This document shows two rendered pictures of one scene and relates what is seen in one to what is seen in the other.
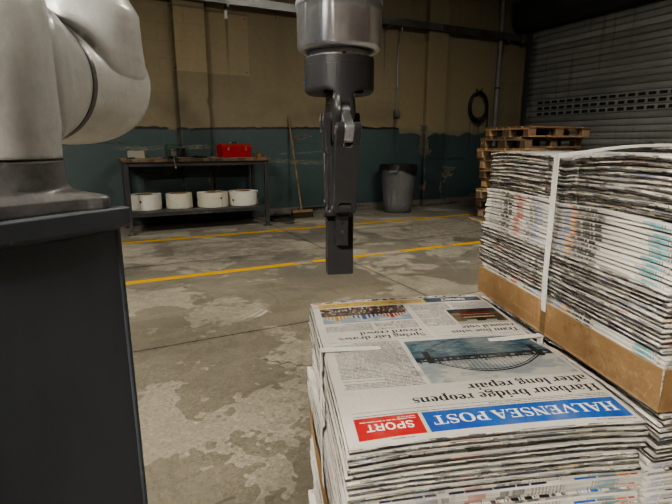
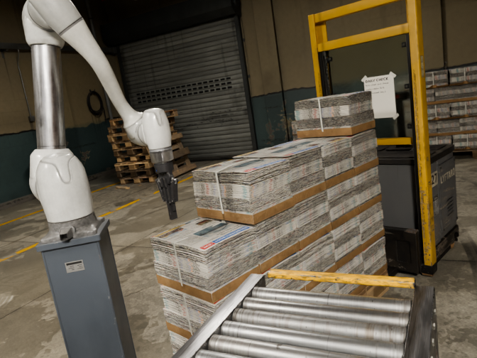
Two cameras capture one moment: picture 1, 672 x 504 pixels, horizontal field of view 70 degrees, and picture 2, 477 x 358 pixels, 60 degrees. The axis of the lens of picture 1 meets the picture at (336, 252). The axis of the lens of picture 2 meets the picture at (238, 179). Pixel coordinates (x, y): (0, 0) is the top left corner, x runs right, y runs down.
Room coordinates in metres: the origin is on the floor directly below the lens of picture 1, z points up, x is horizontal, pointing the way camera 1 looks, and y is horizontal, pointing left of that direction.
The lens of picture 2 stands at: (-0.97, 0.71, 1.37)
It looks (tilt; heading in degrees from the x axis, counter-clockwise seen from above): 11 degrees down; 325
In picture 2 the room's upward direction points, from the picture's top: 9 degrees counter-clockwise
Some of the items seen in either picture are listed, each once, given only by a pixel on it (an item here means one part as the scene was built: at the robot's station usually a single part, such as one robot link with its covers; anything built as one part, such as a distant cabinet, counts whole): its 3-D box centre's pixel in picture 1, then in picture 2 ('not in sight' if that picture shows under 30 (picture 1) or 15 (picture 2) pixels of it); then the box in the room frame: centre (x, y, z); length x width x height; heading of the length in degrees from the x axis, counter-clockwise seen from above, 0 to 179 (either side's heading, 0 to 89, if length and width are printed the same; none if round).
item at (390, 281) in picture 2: not in sight; (336, 277); (-0.18, -0.14, 0.81); 0.43 x 0.03 x 0.02; 26
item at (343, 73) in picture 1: (339, 102); (165, 172); (0.54, 0.00, 1.12); 0.08 x 0.07 x 0.09; 9
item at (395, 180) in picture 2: not in sight; (399, 200); (0.86, -2.07, 0.40); 0.69 x 0.55 x 0.80; 9
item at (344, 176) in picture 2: not in sight; (312, 177); (0.69, -0.98, 0.86); 0.38 x 0.29 x 0.04; 8
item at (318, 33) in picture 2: not in sight; (329, 137); (1.13, -1.65, 0.97); 0.09 x 0.09 x 1.75; 9
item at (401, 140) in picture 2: not in sight; (374, 141); (0.81, -1.74, 0.92); 0.57 x 0.01 x 0.05; 9
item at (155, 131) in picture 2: not in sight; (155, 128); (0.55, 0.00, 1.30); 0.13 x 0.11 x 0.16; 177
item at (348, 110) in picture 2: not in sight; (342, 198); (0.74, -1.27, 0.65); 0.39 x 0.30 x 1.29; 9
